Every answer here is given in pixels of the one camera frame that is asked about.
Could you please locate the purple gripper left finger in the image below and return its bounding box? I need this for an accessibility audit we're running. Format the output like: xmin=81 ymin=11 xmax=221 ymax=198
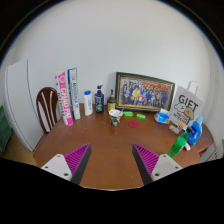
xmin=42 ymin=143 xmax=91 ymax=185

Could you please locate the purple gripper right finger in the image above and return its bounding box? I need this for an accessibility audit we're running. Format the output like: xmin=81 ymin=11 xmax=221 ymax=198
xmin=132 ymin=143 xmax=182 ymax=185

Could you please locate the green plastic bottle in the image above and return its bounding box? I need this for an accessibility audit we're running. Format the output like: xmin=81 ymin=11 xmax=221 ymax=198
xmin=167 ymin=127 xmax=192 ymax=158

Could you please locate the small white tube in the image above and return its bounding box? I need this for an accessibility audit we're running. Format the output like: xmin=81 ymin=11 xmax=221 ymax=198
xmin=184 ymin=142 xmax=191 ymax=151

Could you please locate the small snack box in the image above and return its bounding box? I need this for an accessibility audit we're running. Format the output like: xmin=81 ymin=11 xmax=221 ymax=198
xmin=169 ymin=125 xmax=180 ymax=134

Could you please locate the red round coaster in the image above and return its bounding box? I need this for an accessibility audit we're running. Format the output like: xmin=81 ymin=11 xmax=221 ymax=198
xmin=128 ymin=120 xmax=139 ymax=128

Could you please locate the blue tissue pack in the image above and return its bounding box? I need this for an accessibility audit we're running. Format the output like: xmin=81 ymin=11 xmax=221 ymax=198
xmin=154 ymin=109 xmax=170 ymax=124

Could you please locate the green packet right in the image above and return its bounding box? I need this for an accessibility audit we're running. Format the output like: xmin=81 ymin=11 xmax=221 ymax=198
xmin=136 ymin=113 xmax=146 ymax=120

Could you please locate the green packet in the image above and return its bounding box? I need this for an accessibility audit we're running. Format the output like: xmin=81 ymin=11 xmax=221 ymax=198
xmin=136 ymin=113 xmax=146 ymax=120
xmin=123 ymin=112 xmax=134 ymax=117

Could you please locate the blue detergent bottle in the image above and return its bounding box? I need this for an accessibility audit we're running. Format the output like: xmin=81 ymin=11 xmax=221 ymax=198
xmin=188 ymin=115 xmax=204 ymax=146

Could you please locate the green packet left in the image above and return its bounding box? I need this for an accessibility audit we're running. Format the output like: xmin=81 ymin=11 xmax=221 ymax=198
xmin=123 ymin=112 xmax=134 ymax=117

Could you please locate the patterned paper cup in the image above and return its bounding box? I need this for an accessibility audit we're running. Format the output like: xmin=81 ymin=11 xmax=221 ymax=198
xmin=109 ymin=109 xmax=123 ymax=126

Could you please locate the white bottle blue cap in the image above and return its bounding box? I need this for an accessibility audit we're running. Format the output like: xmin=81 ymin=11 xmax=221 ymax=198
xmin=84 ymin=90 xmax=93 ymax=116

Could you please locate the white gift paper bag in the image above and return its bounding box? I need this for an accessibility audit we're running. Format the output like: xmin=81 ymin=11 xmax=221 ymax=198
xmin=170 ymin=81 xmax=204 ymax=128

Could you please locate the wooden chair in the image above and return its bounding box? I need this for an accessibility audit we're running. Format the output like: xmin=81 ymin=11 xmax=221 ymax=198
xmin=36 ymin=87 xmax=58 ymax=134

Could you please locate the dark blue pump bottle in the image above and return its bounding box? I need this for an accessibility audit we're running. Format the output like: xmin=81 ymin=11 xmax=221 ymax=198
xmin=95 ymin=85 xmax=104 ymax=113

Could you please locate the dark amber pump bottle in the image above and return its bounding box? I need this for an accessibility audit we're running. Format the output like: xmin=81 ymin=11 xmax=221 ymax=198
xmin=107 ymin=91 xmax=116 ymax=111

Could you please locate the framed group photo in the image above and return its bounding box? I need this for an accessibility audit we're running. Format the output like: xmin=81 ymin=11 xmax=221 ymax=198
xmin=115 ymin=72 xmax=175 ymax=112

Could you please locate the pink chiaopai tube box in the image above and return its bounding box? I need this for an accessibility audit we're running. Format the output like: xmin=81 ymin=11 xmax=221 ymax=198
xmin=55 ymin=72 xmax=73 ymax=126

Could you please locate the white green tube box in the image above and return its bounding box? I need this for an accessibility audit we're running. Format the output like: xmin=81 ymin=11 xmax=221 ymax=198
xmin=68 ymin=68 xmax=81 ymax=120

